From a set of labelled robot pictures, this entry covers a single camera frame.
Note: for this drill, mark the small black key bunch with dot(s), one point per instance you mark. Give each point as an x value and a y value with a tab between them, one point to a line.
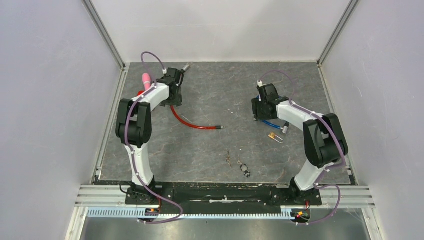
244	168

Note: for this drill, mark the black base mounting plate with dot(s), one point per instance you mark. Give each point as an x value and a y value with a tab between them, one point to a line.
197	198

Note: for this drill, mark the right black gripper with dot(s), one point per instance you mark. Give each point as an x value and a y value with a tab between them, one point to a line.
258	114

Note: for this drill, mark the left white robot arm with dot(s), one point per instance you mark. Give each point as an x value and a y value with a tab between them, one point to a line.
134	125

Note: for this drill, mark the blue cable lock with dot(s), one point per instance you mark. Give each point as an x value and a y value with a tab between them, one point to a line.
283	128

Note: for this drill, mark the red cable lock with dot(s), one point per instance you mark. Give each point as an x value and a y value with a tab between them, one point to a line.
184	122

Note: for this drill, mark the brass padlock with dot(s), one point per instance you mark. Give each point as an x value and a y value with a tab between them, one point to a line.
275	137

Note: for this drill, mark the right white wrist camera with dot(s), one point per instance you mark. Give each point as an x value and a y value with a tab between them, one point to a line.
262	93

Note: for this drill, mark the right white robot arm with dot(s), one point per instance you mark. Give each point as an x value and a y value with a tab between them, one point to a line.
323	136

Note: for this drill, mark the pink cylindrical tube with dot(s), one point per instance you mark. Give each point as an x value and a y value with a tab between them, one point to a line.
147	81

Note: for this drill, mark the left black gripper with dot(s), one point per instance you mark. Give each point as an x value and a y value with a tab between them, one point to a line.
177	101

